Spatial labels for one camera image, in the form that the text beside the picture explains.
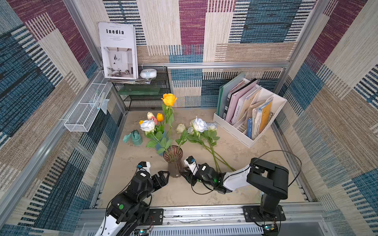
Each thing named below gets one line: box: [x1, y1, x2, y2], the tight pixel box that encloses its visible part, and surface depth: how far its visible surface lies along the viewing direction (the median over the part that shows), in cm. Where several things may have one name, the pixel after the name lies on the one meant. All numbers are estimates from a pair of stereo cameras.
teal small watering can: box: [123, 129, 144, 147], surface depth 96 cm
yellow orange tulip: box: [156, 112, 164, 122], surface depth 74 cm
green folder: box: [216, 72, 246, 118], surface depth 95 cm
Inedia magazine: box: [98, 21, 139, 80], surface depth 79 cm
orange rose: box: [159, 93, 178, 160], surface depth 70 cm
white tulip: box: [147, 112, 156, 120], surface depth 76 cm
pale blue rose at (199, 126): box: [187, 116, 236, 172], surface depth 68 cm
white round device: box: [139, 68, 158, 79], surface depth 90 cm
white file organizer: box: [213, 77, 288, 148], surface depth 96 cm
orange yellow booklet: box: [258, 99, 273, 134], surface depth 93 cm
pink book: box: [225, 79, 258, 123], surface depth 93 cm
